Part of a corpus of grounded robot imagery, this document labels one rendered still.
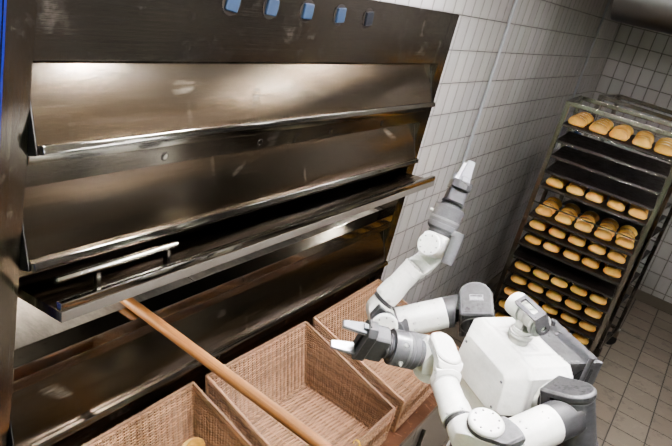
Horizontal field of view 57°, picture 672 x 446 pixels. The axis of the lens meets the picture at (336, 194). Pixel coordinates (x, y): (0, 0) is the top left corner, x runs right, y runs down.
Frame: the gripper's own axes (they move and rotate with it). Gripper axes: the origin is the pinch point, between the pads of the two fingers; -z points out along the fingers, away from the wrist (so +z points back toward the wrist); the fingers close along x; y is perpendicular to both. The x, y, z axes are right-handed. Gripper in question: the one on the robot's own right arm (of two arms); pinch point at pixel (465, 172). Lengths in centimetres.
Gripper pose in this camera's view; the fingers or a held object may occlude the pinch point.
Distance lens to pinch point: 181.4
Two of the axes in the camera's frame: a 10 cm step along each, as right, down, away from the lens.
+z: -3.9, 9.2, -0.3
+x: -0.3, -0.4, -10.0
